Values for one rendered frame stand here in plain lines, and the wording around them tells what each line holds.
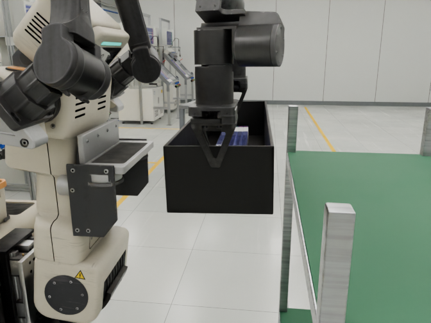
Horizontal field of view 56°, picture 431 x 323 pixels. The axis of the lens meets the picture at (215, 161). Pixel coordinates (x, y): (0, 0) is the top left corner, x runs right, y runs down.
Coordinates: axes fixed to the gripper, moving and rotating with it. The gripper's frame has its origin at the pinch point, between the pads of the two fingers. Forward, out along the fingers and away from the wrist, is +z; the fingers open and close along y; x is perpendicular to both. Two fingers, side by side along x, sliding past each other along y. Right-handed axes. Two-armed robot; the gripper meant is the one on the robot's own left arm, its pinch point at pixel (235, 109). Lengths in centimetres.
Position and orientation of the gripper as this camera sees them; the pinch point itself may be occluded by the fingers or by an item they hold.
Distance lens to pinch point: 118.0
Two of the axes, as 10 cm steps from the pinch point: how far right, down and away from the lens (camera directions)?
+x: -9.9, -0.1, 1.0
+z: 0.2, 9.6, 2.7
